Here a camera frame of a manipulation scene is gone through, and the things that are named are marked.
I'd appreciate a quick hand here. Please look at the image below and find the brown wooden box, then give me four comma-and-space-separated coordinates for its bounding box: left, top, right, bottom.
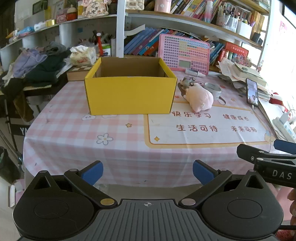
66, 64, 96, 82

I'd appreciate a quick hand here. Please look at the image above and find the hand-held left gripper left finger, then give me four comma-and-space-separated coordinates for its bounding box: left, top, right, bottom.
31, 160, 118, 209

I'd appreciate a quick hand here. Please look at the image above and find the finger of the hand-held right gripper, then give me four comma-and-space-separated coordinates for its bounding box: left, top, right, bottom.
236, 144, 296, 162
273, 139, 296, 155

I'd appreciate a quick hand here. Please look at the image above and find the white power strip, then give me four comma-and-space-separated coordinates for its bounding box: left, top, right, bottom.
272, 111, 296, 142

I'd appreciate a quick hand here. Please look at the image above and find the tissue pack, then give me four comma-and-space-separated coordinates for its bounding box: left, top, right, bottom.
69, 45, 97, 66

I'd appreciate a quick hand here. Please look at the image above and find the row of blue books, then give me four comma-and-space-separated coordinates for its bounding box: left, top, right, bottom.
123, 27, 193, 57

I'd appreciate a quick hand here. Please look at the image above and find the red handled tool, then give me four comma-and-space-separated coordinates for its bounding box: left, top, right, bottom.
93, 31, 104, 57

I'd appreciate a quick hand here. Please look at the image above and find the pink learning tablet toy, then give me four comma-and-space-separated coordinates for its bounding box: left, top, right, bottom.
158, 34, 211, 76

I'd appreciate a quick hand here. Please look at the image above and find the pink plush toy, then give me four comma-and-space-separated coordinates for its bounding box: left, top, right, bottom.
185, 83, 214, 111

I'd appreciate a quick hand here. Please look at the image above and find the pile of papers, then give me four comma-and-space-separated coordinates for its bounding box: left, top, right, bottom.
217, 57, 270, 96

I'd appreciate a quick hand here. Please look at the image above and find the pink cylinder container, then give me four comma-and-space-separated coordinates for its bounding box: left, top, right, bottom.
154, 0, 172, 13

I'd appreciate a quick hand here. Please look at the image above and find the red box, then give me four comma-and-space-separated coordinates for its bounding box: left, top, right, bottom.
218, 42, 250, 64

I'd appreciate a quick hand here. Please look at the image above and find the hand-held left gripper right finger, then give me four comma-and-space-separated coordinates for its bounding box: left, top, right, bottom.
178, 160, 269, 208

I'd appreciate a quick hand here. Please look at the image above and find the white phone cable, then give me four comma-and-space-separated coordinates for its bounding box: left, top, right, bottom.
252, 105, 273, 130

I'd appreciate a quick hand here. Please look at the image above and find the pen holder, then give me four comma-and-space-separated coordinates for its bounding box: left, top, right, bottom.
216, 6, 239, 32

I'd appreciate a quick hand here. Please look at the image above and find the grey tape roll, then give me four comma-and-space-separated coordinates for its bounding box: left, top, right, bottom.
203, 82, 223, 100

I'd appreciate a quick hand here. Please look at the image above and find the row of colourful books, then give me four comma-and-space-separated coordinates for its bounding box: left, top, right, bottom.
170, 0, 223, 24

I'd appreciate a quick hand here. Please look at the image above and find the yellow cardboard box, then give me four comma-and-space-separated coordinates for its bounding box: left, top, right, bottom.
84, 57, 178, 115

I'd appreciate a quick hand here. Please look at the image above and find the black smartphone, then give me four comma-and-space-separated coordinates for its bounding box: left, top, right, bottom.
245, 78, 259, 107

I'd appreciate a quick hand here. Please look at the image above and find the pile of clothes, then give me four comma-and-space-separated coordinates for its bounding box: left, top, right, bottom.
0, 41, 73, 122

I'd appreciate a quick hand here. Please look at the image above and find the small grey toy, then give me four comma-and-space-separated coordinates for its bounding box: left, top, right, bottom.
180, 77, 197, 90

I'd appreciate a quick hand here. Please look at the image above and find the white bookshelf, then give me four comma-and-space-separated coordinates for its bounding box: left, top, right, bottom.
0, 0, 273, 72

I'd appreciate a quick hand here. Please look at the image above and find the black bag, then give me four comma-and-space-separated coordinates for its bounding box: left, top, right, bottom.
0, 146, 22, 184

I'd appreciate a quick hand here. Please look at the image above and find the white storage box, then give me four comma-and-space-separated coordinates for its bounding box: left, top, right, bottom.
236, 20, 253, 40

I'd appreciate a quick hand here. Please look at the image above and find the person's right hand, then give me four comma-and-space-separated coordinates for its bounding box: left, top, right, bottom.
287, 187, 296, 224

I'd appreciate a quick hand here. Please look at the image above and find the white tube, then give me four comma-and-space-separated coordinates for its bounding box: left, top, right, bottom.
186, 69, 206, 77

